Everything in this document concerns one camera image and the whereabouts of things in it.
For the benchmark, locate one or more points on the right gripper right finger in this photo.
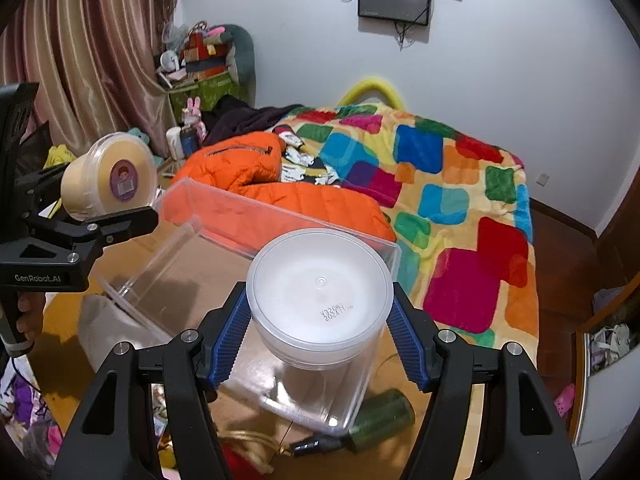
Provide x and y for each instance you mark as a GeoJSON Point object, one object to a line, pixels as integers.
{"type": "Point", "coordinates": [441, 364]}

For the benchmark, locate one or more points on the beige round plastic jar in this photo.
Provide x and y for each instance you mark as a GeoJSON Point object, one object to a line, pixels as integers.
{"type": "Point", "coordinates": [117, 173]}

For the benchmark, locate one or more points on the yellow curved headboard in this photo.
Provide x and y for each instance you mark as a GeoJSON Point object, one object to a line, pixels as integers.
{"type": "Point", "coordinates": [370, 86]}

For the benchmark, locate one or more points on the green storage box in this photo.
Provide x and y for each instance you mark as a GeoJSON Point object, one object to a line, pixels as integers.
{"type": "Point", "coordinates": [209, 91]}

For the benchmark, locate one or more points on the white round plastic jar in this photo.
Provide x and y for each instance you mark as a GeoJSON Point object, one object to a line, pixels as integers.
{"type": "Point", "coordinates": [318, 297]}

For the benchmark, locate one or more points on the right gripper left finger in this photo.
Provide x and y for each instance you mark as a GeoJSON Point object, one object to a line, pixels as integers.
{"type": "Point", "coordinates": [196, 363]}

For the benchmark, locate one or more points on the pink striped curtain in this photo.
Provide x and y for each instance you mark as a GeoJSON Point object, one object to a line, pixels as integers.
{"type": "Point", "coordinates": [94, 63]}

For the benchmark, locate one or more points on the white cylindrical bottle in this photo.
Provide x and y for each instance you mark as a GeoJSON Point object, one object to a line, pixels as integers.
{"type": "Point", "coordinates": [173, 138]}

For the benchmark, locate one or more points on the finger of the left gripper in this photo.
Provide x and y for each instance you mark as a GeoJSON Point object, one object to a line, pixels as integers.
{"type": "Point", "coordinates": [39, 189]}
{"type": "Point", "coordinates": [98, 233]}

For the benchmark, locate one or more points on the green glass spray bottle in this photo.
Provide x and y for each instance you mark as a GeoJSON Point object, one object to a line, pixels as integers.
{"type": "Point", "coordinates": [381, 417]}

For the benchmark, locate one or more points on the clear plastic storage bin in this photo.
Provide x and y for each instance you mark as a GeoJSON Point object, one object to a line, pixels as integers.
{"type": "Point", "coordinates": [159, 284]}

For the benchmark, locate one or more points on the dark purple garment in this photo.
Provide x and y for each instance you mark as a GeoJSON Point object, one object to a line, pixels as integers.
{"type": "Point", "coordinates": [232, 117]}

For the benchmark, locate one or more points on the colourful patchwork blanket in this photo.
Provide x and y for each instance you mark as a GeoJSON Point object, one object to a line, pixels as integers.
{"type": "Point", "coordinates": [459, 208]}

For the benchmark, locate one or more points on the orange puffer jacket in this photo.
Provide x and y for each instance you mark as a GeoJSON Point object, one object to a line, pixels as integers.
{"type": "Point", "coordinates": [251, 165]}

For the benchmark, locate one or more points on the pink rabbit toy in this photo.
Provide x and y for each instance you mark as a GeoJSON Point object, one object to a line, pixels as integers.
{"type": "Point", "coordinates": [192, 117]}

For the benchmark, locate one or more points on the person left hand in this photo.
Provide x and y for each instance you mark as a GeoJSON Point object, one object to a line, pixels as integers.
{"type": "Point", "coordinates": [31, 305]}

